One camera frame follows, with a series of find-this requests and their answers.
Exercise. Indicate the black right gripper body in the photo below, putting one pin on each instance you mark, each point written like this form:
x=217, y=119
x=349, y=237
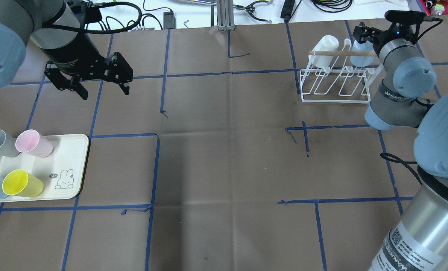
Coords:
x=384, y=36

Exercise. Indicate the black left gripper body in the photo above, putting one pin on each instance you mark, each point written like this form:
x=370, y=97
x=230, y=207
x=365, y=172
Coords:
x=74, y=51

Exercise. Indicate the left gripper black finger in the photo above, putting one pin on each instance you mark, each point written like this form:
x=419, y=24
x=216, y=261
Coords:
x=78, y=88
x=125, y=87

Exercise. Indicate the white plastic cup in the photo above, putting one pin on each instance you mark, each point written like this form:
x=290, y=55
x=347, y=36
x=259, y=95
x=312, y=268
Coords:
x=327, y=43

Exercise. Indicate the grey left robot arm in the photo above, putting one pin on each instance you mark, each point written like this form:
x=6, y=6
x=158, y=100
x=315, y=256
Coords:
x=57, y=27

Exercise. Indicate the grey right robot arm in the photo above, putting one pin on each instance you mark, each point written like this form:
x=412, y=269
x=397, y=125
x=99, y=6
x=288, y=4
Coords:
x=419, y=240

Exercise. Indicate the pink plastic cup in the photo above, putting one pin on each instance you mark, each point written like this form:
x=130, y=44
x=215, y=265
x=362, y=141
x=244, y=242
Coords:
x=33, y=143

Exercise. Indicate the grey plastic cup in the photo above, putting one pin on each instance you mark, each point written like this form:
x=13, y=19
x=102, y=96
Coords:
x=7, y=145

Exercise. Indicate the yellow plastic cup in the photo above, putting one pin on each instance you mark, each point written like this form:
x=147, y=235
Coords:
x=22, y=183

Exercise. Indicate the black power adapter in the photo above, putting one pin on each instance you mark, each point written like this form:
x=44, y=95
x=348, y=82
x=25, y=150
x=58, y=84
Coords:
x=169, y=20

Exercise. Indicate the cream plastic tray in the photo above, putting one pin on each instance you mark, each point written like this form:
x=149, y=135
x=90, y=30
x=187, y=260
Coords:
x=61, y=172

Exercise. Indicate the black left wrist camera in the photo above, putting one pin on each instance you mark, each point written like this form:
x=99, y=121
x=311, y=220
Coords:
x=85, y=11

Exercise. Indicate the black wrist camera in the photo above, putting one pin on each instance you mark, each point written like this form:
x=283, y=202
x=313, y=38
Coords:
x=408, y=18
x=85, y=11

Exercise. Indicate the white wire cup rack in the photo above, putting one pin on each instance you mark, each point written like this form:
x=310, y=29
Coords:
x=347, y=80

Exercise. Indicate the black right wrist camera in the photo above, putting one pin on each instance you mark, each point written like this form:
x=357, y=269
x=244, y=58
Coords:
x=408, y=18

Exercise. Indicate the aluminium frame post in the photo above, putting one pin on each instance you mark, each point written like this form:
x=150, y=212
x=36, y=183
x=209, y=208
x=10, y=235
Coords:
x=225, y=15

